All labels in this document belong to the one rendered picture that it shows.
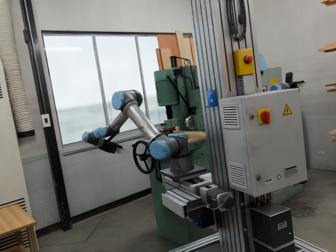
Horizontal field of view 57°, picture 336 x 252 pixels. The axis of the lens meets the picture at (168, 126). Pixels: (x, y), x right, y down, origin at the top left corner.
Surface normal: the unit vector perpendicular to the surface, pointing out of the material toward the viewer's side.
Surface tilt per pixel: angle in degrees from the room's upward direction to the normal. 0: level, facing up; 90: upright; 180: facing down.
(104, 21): 90
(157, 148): 96
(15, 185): 90
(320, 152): 90
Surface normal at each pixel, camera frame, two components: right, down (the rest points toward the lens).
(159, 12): 0.63, -0.01
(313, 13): -0.76, 0.17
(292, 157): 0.41, 0.04
